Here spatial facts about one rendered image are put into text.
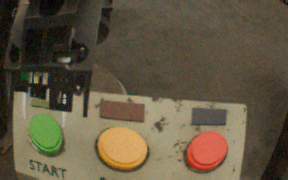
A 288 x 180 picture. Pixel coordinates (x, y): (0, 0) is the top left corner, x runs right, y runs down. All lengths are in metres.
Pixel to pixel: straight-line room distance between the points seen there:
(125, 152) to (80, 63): 0.24
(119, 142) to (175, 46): 1.13
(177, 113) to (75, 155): 0.10
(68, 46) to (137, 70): 1.28
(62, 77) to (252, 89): 1.32
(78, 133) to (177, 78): 1.04
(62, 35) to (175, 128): 0.28
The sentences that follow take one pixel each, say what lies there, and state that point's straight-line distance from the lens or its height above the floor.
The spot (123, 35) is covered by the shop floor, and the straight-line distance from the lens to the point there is 1.79.
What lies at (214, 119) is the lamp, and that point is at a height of 0.61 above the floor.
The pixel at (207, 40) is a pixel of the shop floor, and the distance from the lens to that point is 1.84.
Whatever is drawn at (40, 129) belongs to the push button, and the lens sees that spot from 0.66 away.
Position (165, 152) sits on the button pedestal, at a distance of 0.68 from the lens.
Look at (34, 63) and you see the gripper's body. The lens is 0.42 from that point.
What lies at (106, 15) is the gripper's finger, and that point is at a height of 0.79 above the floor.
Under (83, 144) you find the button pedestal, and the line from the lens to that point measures 0.67.
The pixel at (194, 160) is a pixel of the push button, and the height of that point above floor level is 0.60.
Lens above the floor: 1.07
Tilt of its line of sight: 40 degrees down
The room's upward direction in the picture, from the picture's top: 10 degrees clockwise
